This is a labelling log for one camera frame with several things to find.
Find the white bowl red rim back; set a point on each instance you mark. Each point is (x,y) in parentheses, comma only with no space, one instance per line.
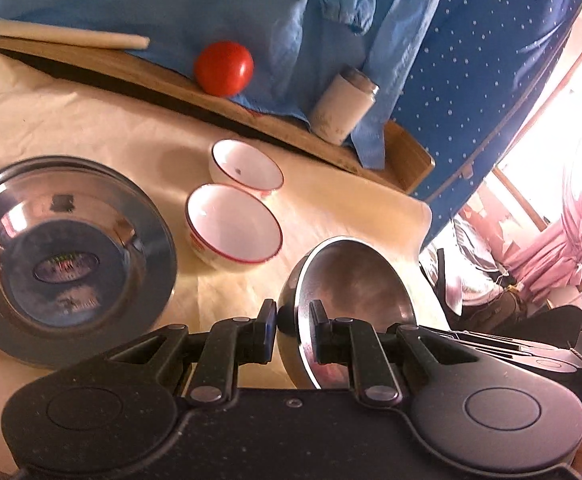
(239,164)

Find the white rolling pin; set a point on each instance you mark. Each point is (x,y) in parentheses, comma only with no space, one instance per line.
(72,36)

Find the deep steel bowl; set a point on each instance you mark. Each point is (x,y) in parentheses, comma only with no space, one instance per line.
(352,280)

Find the wooden shelf board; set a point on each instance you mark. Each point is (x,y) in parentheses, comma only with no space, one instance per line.
(406,161)

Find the white bowl red rim front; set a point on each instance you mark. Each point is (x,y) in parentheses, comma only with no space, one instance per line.
(229,229)

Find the steel plate front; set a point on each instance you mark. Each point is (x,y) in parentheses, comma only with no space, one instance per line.
(87,261)

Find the blue dotted curtain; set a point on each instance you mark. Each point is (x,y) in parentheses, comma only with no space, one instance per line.
(480,69)

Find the blue hanging coat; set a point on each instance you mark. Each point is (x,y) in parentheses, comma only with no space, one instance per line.
(298,46)

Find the red tomato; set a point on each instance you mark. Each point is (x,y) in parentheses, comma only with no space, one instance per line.
(224,69)

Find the white bowl red rim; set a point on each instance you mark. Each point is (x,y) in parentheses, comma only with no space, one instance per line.
(229,229)
(239,164)

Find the pink curtain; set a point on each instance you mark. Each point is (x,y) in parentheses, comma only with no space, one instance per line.
(553,259)

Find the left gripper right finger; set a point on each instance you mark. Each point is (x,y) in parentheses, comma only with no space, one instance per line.
(354,343)

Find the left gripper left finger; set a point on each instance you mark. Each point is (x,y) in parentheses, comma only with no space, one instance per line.
(219,353)

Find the white thermos cup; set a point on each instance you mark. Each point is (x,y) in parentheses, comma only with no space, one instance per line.
(348,98)

